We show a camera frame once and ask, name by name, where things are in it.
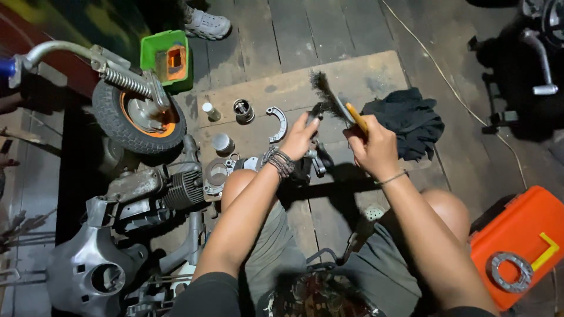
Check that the person's left hand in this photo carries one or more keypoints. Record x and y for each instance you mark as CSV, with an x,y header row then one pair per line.
x,y
297,141

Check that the person's right hand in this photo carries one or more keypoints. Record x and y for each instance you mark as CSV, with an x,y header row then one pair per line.
x,y
376,147

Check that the small dark metal part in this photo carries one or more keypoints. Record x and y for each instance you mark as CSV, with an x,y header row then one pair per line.
x,y
315,113

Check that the curved metal brake shoe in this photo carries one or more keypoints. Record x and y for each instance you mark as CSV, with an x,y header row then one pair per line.
x,y
278,123

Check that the dark metal engine part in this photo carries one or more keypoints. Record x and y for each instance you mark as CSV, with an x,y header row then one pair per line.
x,y
315,160

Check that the black cloth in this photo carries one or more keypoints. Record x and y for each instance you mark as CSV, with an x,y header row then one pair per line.
x,y
407,121

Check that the wooden board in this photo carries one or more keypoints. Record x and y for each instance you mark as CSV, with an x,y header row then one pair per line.
x,y
282,94

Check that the metal piston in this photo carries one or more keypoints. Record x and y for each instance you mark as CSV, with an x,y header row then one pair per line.
x,y
243,111

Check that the person's white sandal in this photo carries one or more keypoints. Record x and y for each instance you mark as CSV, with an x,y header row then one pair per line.
x,y
374,213

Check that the round metal cup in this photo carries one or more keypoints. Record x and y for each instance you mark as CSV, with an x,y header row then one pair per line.
x,y
222,143

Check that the person's grey shorts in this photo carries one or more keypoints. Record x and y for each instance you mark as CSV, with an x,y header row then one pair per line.
x,y
273,259

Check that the finned scooter engine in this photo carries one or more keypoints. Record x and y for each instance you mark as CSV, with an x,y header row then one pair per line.
x,y
167,189

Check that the orange plastic box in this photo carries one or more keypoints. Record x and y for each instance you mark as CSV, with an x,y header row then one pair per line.
x,y
176,62

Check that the dark motorcycle engine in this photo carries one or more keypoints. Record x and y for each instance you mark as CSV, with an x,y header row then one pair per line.
x,y
515,66

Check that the scooter wheel with orange rim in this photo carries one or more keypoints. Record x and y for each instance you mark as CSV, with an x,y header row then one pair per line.
x,y
136,119

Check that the orange toolbox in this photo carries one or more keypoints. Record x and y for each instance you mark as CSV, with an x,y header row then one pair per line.
x,y
520,237

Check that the green plastic tray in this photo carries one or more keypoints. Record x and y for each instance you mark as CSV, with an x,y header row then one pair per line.
x,y
152,53

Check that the silver kick lever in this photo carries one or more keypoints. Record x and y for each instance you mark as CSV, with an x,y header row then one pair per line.
x,y
538,61

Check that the grey scooter fork with spring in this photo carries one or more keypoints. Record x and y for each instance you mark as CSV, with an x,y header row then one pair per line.
x,y
97,59

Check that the grey scooter headset cover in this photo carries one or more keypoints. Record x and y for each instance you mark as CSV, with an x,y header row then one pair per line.
x,y
88,268

